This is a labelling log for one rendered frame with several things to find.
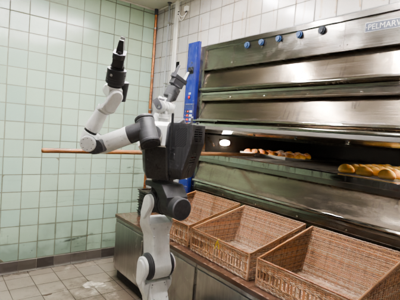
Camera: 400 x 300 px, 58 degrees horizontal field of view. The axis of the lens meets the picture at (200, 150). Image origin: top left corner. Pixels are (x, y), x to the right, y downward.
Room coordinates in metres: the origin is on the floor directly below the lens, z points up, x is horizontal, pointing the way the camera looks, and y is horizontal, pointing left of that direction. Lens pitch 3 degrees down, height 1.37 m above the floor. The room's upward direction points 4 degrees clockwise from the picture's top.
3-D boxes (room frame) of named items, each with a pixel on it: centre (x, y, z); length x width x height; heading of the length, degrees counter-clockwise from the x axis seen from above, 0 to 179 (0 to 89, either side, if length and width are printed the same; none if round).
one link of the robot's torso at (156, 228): (1.93, 0.19, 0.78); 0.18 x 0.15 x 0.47; 127
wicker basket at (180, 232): (2.73, 0.02, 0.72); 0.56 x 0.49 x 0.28; 38
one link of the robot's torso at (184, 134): (1.92, 0.15, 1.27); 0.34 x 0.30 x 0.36; 160
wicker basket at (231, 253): (2.26, -0.33, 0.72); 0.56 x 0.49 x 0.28; 37
